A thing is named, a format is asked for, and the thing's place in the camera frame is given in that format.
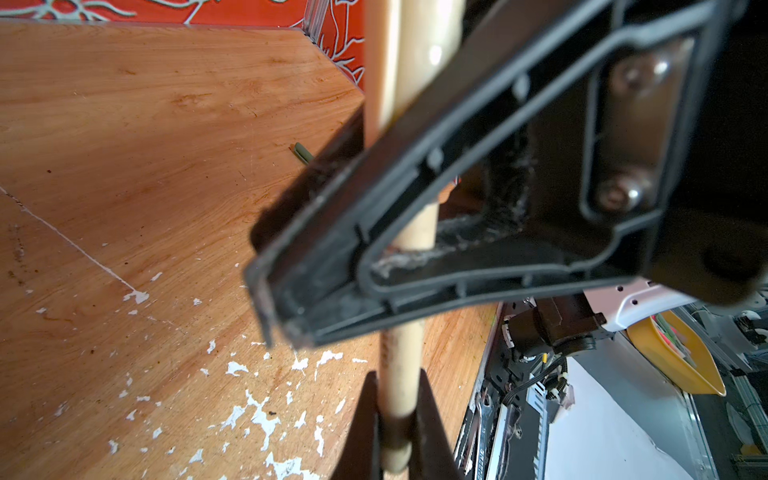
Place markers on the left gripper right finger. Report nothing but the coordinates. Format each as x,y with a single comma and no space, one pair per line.
431,457

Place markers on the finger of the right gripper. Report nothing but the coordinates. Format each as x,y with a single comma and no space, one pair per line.
538,163

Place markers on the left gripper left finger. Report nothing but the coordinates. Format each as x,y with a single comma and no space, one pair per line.
360,456

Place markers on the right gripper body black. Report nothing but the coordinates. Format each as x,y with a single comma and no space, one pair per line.
713,241

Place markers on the beige pen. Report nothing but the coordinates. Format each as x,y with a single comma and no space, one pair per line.
407,43

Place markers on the green pen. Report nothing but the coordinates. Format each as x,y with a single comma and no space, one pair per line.
302,153

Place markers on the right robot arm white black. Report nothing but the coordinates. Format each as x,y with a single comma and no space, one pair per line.
612,306

